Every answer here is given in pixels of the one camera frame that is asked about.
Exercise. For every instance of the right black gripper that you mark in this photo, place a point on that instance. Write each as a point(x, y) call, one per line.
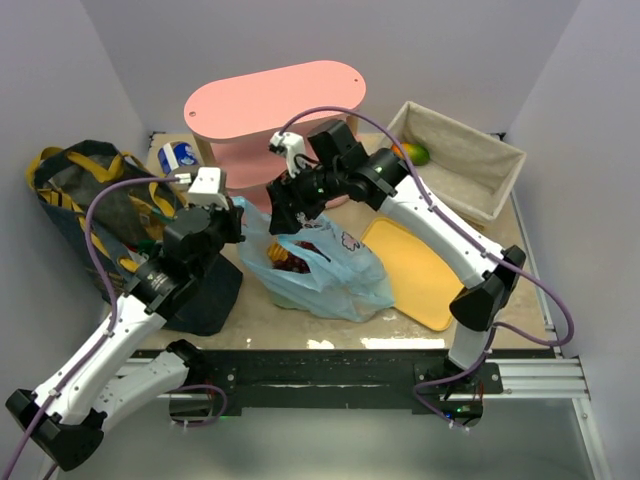
point(279, 198)

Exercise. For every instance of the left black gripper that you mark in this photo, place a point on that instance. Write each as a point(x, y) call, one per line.
point(232, 220)

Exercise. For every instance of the long braided bread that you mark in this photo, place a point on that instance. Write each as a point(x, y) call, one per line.
point(277, 253)

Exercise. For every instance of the red grapes bunch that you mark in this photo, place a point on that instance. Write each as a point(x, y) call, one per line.
point(292, 263)

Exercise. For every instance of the blue plastic bag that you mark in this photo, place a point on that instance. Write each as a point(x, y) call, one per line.
point(346, 280)

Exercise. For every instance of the mango fruit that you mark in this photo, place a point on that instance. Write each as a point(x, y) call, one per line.
point(418, 155)

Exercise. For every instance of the dark denim tote bag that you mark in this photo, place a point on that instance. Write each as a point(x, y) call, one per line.
point(113, 212)

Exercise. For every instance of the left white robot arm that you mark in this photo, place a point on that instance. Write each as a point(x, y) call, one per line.
point(68, 415)

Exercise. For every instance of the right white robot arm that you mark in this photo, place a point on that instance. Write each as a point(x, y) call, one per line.
point(330, 163)

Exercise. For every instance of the blue white can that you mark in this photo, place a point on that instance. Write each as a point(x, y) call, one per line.
point(177, 157)

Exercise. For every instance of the pink three-tier shelf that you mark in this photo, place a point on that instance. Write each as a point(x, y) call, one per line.
point(232, 120)

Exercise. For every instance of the yellow tray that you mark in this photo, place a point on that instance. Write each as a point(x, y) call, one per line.
point(423, 284)

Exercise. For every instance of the wicker basket with liner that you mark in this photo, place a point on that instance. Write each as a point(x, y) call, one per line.
point(472, 172)

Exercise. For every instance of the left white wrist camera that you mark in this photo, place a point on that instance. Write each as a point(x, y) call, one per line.
point(205, 186)

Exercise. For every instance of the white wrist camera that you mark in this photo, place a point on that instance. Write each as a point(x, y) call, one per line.
point(287, 145)
point(205, 186)

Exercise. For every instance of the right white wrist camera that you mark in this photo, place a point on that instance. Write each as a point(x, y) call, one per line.
point(287, 145)

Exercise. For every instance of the black base frame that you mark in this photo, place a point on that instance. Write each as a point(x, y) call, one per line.
point(411, 380)

